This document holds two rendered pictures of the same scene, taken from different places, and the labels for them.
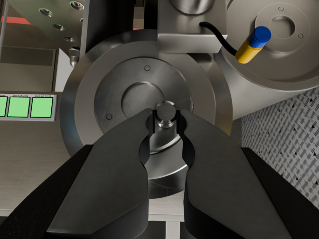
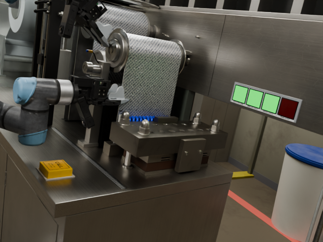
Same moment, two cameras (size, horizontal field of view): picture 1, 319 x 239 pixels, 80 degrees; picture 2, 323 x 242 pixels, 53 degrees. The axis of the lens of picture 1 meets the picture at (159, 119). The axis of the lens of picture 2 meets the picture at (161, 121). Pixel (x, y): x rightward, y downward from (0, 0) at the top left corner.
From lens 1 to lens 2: 1.08 m
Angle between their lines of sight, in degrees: 50
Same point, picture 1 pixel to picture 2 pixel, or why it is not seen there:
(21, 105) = (252, 99)
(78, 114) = (122, 50)
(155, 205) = (194, 17)
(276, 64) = (99, 57)
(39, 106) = (241, 95)
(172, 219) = (190, 8)
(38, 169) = (251, 47)
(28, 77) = not seen: outside the picture
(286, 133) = not seen: hidden behind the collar
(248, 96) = not seen: hidden behind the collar
